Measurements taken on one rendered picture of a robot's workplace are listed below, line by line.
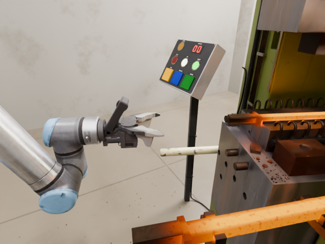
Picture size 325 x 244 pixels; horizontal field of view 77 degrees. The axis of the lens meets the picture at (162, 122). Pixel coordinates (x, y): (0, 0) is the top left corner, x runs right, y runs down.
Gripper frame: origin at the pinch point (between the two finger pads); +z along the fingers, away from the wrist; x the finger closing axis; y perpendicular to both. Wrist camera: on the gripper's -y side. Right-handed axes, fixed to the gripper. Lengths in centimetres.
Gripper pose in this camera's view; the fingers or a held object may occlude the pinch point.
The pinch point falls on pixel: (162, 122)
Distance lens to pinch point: 66.6
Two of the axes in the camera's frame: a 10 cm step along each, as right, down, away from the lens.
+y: 0.0, 9.0, 4.4
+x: 0.9, 4.4, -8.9
